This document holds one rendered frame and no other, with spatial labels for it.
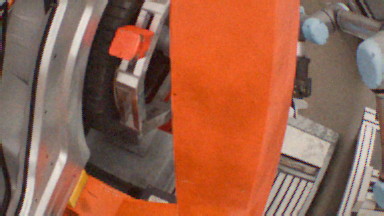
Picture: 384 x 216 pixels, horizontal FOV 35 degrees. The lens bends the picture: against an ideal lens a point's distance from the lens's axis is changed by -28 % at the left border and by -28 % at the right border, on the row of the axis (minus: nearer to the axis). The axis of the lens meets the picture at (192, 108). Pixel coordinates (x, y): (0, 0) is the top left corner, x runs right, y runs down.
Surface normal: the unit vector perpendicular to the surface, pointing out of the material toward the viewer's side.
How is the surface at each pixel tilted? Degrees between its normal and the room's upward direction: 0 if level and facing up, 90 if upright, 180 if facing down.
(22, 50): 60
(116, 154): 0
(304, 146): 0
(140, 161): 0
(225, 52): 90
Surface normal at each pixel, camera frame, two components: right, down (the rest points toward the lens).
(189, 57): -0.43, 0.76
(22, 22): -0.34, 0.28
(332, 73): 0.00, -0.54
